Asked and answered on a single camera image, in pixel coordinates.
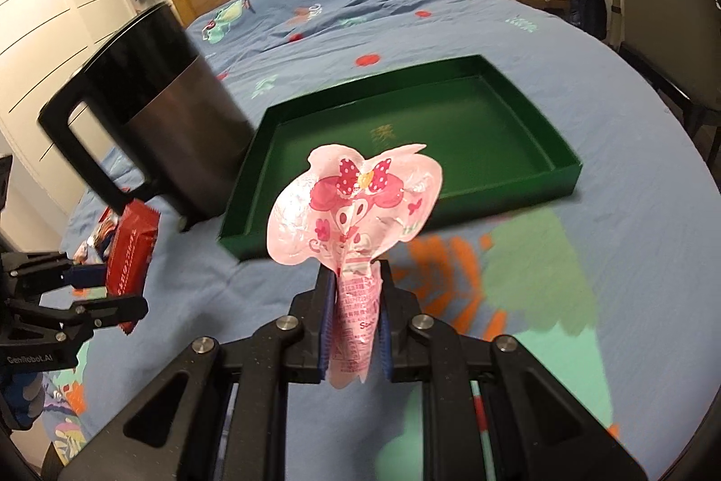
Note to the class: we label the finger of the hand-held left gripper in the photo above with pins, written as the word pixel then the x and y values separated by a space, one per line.
pixel 50 269
pixel 107 309

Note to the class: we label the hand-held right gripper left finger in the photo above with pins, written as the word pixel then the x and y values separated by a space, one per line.
pixel 327 323

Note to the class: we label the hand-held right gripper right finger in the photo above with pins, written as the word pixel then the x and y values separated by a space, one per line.
pixel 385 334

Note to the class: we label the red snack packet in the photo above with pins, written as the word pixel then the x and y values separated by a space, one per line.
pixel 129 250

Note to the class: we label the white and blue snack packet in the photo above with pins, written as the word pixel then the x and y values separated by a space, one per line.
pixel 102 233

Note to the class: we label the pink cartoon snack packet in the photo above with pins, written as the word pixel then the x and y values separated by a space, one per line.
pixel 349 199

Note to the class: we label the green cardboard tray box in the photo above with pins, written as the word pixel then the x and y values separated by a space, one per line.
pixel 450 120

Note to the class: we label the person's left hand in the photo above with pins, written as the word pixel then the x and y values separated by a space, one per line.
pixel 22 399

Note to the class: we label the white wardrobe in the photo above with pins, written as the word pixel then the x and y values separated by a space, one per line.
pixel 56 19

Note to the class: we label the blue printed blanket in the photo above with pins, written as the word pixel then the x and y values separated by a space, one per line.
pixel 394 19

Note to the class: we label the dark shopping bag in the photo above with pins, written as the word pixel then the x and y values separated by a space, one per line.
pixel 588 2

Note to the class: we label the grey chair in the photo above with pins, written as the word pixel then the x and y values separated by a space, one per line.
pixel 653 7

